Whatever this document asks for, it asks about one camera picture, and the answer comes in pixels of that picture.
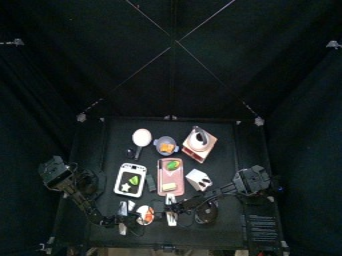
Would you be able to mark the white toy frying pan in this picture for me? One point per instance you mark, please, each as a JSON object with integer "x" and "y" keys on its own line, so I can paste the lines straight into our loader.
{"x": 140, "y": 138}

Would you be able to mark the metal frame middle bracket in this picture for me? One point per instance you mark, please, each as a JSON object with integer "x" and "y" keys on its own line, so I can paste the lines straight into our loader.
{"x": 169, "y": 117}

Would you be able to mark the pale star toy piece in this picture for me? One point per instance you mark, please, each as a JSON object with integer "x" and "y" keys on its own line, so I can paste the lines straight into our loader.
{"x": 125, "y": 188}

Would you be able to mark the green toy shape piece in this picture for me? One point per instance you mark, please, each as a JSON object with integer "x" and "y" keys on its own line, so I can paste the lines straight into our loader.
{"x": 133, "y": 180}

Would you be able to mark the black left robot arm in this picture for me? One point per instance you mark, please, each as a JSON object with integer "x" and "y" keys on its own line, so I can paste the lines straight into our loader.
{"x": 66, "y": 181}

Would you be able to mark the metal frame corner bracket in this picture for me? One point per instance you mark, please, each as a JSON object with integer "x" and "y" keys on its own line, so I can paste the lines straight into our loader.
{"x": 332, "y": 44}
{"x": 16, "y": 42}
{"x": 259, "y": 121}
{"x": 80, "y": 117}

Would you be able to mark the small black block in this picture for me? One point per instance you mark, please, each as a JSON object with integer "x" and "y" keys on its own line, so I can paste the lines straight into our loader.
{"x": 151, "y": 182}

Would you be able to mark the orange toy food piece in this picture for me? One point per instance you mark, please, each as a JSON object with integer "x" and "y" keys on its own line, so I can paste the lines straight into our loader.
{"x": 167, "y": 148}

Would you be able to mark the black round toy pan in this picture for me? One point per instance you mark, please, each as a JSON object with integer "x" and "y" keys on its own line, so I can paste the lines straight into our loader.
{"x": 205, "y": 212}

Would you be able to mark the green toy vegetable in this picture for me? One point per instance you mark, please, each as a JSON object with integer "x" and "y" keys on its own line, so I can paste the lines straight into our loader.
{"x": 172, "y": 165}

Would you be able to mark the pale yellow toy butter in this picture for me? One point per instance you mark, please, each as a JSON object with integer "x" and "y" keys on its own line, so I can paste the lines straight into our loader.
{"x": 168, "y": 187}

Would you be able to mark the grey-blue toy pot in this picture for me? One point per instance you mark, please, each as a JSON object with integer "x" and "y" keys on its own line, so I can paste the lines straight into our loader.
{"x": 165, "y": 146}

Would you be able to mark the orange toy carrot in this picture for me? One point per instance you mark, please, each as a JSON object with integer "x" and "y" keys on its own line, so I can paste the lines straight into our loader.
{"x": 148, "y": 217}

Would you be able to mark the pink toy cutting board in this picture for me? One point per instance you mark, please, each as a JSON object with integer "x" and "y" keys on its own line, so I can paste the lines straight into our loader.
{"x": 171, "y": 181}

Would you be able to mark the white tray black inside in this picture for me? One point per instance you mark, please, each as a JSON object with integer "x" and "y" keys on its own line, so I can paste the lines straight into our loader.
{"x": 119, "y": 181}

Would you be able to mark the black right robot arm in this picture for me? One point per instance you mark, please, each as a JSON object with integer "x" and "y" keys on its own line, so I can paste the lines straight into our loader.
{"x": 235, "y": 186}

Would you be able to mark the pink tray with kettle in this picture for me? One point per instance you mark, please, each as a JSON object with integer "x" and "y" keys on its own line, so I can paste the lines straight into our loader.
{"x": 199, "y": 143}

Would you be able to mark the white round plate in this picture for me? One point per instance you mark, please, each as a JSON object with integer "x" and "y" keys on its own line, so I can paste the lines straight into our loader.
{"x": 143, "y": 213}

